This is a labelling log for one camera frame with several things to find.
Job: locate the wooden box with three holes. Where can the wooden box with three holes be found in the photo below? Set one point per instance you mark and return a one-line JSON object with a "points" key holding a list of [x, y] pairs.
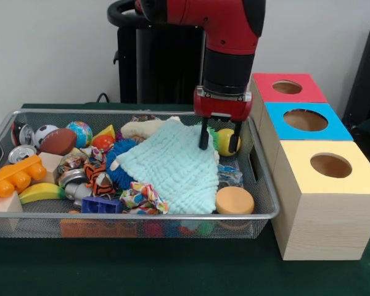
{"points": [[323, 216]]}

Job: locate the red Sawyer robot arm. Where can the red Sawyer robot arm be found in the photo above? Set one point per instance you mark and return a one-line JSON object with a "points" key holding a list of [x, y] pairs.
{"points": [[228, 40]]}

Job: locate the cream knitted cloth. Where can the cream knitted cloth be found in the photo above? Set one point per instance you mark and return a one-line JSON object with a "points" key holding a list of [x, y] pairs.
{"points": [[142, 129]]}

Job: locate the tiger plush toy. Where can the tiger plush toy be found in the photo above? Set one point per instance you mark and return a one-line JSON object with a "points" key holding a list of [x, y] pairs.
{"points": [[98, 180]]}

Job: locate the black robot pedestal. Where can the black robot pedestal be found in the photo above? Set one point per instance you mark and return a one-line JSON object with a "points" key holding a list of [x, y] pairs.
{"points": [[160, 61]]}

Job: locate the brown toy football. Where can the brown toy football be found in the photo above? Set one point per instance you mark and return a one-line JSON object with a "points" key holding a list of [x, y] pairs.
{"points": [[58, 142]]}

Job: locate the blue plastic toy brick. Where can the blue plastic toy brick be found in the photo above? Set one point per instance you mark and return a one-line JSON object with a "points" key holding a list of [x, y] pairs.
{"points": [[100, 205]]}

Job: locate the yellow ball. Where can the yellow ball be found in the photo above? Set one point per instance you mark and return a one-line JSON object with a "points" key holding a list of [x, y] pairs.
{"points": [[223, 142]]}

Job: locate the small soccer ball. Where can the small soccer ball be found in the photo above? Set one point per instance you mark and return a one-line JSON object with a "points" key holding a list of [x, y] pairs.
{"points": [[43, 132]]}

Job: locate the globe print ball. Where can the globe print ball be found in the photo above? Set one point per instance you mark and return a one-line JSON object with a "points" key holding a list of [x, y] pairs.
{"points": [[81, 132]]}

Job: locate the orange round foam disc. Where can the orange round foam disc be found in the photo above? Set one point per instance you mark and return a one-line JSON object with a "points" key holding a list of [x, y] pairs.
{"points": [[234, 200]]}

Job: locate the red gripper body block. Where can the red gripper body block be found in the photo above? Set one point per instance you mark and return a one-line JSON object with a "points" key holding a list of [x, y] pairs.
{"points": [[225, 108]]}

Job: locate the blue spiky ball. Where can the blue spiky ball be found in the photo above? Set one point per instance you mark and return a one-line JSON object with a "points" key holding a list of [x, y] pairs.
{"points": [[120, 151]]}

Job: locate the yellow toy banana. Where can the yellow toy banana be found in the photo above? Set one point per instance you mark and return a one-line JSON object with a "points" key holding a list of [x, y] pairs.
{"points": [[41, 191]]}

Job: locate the light blue knitted cloth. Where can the light blue knitted cloth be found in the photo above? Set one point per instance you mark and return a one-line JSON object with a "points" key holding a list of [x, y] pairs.
{"points": [[175, 169]]}

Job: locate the silver metallic toy piece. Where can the silver metallic toy piece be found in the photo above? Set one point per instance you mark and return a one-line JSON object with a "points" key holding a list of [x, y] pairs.
{"points": [[75, 189]]}

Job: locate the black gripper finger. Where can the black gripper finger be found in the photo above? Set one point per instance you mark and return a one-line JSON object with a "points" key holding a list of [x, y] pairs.
{"points": [[204, 134], [235, 137]]}

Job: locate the long orange toy brick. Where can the long orange toy brick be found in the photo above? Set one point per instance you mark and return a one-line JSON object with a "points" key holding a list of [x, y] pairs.
{"points": [[15, 179]]}

